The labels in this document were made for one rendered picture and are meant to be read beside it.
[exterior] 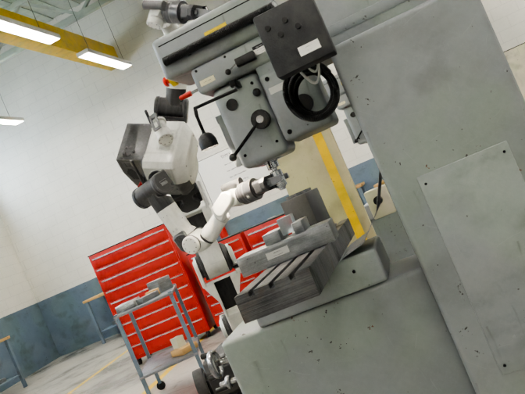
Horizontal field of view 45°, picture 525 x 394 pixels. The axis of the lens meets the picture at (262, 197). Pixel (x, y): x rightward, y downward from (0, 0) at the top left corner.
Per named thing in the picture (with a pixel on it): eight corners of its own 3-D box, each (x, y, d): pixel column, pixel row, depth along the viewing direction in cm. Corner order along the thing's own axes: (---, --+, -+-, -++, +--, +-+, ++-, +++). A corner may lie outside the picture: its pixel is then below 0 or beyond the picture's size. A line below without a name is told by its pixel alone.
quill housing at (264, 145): (243, 171, 231) (208, 91, 231) (255, 169, 251) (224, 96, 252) (289, 150, 226) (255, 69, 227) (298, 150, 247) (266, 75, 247)
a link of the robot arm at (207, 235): (223, 226, 251) (200, 260, 258) (232, 218, 260) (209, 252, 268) (202, 210, 252) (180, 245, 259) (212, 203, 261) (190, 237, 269)
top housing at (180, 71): (165, 81, 232) (148, 41, 232) (188, 87, 257) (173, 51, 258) (280, 23, 221) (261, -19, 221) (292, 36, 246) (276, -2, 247)
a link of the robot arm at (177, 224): (182, 262, 259) (151, 217, 258) (194, 251, 271) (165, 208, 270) (202, 248, 254) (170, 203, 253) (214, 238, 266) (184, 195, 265)
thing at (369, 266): (258, 329, 227) (246, 299, 227) (277, 306, 261) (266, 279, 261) (388, 280, 215) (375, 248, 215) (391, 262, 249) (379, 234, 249)
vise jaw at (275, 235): (266, 247, 216) (261, 236, 216) (273, 241, 231) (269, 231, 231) (281, 240, 215) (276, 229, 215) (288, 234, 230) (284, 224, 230)
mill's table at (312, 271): (244, 324, 175) (233, 298, 175) (309, 252, 296) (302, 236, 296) (319, 295, 170) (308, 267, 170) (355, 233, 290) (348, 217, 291)
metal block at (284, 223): (283, 236, 219) (276, 220, 219) (285, 234, 225) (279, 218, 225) (296, 230, 218) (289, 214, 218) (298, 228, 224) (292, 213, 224)
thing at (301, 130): (285, 142, 225) (256, 76, 225) (296, 143, 248) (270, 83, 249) (333, 120, 220) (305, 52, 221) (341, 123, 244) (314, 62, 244)
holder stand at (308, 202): (297, 244, 266) (278, 200, 266) (309, 234, 286) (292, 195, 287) (323, 234, 261) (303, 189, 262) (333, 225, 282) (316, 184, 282)
